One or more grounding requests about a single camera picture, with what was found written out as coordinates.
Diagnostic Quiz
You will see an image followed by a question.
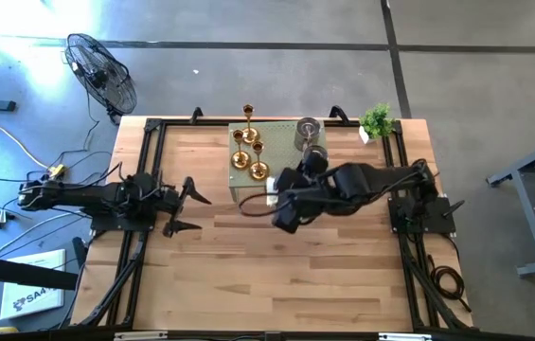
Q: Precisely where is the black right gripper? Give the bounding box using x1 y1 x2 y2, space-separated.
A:
274 158 345 212

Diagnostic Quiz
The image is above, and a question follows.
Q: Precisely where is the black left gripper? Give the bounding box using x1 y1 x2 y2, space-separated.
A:
151 176 213 238

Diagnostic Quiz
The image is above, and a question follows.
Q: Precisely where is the silver candle tin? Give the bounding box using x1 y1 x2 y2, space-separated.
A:
302 144 330 165

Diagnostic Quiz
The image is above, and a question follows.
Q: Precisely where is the brass candlestick holder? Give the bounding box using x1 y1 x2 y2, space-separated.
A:
241 103 261 146
248 140 271 182
230 129 253 171

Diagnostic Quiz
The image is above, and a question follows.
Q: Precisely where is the silver candle tin floral label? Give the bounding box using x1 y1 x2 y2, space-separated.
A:
294 117 323 153

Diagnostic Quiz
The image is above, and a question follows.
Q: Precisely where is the green perforated metal shelf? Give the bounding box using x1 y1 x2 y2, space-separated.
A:
225 118 330 204

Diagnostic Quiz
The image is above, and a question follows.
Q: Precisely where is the small green potted plant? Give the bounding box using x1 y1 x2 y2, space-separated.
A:
358 102 397 145

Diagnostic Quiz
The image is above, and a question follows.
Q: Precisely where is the black floor fan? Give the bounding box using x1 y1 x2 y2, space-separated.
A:
62 32 139 125

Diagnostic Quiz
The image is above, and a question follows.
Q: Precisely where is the white paper sheet on floor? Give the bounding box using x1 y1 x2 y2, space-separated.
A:
0 248 67 321

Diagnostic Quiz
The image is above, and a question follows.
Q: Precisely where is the black beam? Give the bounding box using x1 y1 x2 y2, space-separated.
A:
0 252 81 291

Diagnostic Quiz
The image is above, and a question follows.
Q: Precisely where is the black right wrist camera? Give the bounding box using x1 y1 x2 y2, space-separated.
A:
270 203 313 236

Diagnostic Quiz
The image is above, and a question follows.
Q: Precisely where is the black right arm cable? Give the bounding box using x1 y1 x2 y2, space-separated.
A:
237 190 296 219

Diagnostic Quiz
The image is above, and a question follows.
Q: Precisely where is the black aluminium table frame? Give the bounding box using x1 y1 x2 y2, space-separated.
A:
71 116 474 332

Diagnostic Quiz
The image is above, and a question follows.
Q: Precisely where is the silver metal bracket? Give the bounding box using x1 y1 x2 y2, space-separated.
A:
114 331 169 341
378 332 433 341

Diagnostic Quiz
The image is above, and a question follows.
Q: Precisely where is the white floor cable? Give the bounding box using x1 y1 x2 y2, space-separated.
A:
0 210 96 260

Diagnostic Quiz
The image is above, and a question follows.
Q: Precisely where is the coiled black cable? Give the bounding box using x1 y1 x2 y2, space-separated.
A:
426 254 473 313

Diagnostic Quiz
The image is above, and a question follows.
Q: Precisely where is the yellow floor cable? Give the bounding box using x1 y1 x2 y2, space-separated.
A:
0 97 67 226

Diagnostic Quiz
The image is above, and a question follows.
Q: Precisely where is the grey metal table frame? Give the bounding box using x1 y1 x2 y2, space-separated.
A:
486 132 535 278

